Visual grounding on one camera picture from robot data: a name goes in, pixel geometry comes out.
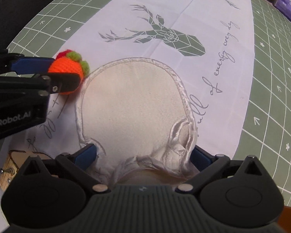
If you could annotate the cream cloth oven mitt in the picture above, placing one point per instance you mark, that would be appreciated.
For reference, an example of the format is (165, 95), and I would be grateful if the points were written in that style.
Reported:
(137, 113)

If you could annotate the orange storage box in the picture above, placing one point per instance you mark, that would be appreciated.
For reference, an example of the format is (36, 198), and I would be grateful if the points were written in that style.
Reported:
(284, 220)

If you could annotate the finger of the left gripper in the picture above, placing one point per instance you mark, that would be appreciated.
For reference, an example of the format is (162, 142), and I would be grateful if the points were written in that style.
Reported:
(32, 65)
(55, 83)

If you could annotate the orange knitted fruit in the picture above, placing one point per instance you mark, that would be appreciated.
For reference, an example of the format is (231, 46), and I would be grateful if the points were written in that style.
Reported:
(72, 68)

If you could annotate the wooden laser-cut box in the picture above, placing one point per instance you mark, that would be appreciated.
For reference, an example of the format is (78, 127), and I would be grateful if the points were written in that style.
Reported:
(13, 163)

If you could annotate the white deer table runner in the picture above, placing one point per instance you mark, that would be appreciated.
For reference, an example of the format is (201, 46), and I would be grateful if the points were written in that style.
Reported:
(208, 43)

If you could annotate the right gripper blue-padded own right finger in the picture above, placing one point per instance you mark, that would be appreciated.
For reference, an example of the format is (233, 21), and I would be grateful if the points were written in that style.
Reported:
(210, 167)

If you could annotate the green grid tablecloth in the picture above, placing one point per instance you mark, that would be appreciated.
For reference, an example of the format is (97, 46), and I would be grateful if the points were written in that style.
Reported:
(269, 110)

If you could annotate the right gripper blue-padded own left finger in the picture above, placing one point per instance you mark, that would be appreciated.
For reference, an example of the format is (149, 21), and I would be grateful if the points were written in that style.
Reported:
(73, 167)

